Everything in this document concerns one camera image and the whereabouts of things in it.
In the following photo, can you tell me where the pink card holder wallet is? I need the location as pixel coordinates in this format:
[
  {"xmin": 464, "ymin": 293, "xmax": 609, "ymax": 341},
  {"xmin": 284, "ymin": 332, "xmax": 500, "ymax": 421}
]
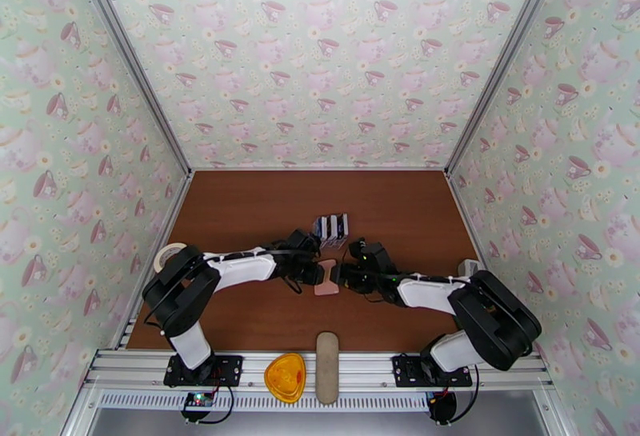
[{"xmin": 314, "ymin": 258, "xmax": 342, "ymax": 297}]

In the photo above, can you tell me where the clear acrylic card stand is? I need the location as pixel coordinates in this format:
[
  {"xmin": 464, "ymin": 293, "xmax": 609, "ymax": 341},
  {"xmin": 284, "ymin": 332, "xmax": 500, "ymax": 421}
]
[{"xmin": 310, "ymin": 213, "xmax": 350, "ymax": 251}]

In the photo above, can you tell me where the beige oblong case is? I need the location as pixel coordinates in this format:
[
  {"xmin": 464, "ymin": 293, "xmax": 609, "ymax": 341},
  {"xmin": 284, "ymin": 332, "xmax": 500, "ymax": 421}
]
[{"xmin": 315, "ymin": 331, "xmax": 340, "ymax": 406}]

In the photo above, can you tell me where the orange triangular plastic object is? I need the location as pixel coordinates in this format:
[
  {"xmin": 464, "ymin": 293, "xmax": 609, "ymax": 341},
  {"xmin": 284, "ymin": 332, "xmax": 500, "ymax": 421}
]
[{"xmin": 263, "ymin": 353, "xmax": 307, "ymax": 405}]

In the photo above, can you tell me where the masking tape roll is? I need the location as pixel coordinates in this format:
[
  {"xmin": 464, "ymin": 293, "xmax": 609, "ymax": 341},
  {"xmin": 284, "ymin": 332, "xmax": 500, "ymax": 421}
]
[{"xmin": 153, "ymin": 243, "xmax": 189, "ymax": 273}]

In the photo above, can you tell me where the black round device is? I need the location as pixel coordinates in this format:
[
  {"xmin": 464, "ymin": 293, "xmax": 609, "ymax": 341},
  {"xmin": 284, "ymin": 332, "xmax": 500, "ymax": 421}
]
[{"xmin": 427, "ymin": 391, "xmax": 458, "ymax": 426}]

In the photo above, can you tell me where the small circuit board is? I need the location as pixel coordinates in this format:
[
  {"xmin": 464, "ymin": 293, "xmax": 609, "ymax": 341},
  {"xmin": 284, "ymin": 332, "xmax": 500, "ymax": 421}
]
[{"xmin": 183, "ymin": 391, "xmax": 215, "ymax": 410}]

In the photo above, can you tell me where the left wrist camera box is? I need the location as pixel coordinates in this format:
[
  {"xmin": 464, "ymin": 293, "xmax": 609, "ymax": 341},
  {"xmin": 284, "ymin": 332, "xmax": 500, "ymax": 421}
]
[{"xmin": 289, "ymin": 229, "xmax": 321, "ymax": 250}]

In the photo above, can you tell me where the aluminium mounting rail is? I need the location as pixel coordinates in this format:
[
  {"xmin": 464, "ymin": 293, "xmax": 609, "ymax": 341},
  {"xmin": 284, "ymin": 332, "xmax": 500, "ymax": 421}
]
[{"xmin": 82, "ymin": 348, "xmax": 556, "ymax": 392}]

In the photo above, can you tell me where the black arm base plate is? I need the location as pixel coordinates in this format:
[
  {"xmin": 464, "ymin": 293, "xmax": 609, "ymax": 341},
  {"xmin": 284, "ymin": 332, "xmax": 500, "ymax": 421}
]
[
  {"xmin": 391, "ymin": 354, "xmax": 474, "ymax": 388},
  {"xmin": 163, "ymin": 354, "xmax": 244, "ymax": 388}
]

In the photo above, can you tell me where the aluminium side rail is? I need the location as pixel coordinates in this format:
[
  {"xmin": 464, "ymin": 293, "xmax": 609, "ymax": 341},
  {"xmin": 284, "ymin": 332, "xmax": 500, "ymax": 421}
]
[
  {"xmin": 59, "ymin": 171, "xmax": 195, "ymax": 436},
  {"xmin": 446, "ymin": 171, "xmax": 576, "ymax": 436}
]

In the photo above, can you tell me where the white slotted cable duct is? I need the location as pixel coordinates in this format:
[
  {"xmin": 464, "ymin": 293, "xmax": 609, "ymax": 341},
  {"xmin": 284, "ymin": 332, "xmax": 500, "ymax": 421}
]
[{"xmin": 97, "ymin": 390, "xmax": 434, "ymax": 413}]

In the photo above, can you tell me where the black base cable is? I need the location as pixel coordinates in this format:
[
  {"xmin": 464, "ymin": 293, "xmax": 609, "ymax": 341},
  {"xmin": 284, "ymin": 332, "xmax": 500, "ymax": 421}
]
[
  {"xmin": 207, "ymin": 383, "xmax": 238, "ymax": 425},
  {"xmin": 450, "ymin": 364, "xmax": 481, "ymax": 423}
]

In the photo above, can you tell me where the aluminium frame post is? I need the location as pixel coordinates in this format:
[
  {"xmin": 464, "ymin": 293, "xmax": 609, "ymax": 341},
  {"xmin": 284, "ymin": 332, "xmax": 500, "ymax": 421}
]
[
  {"xmin": 443, "ymin": 0, "xmax": 572, "ymax": 178},
  {"xmin": 67, "ymin": 0, "xmax": 194, "ymax": 176}
]

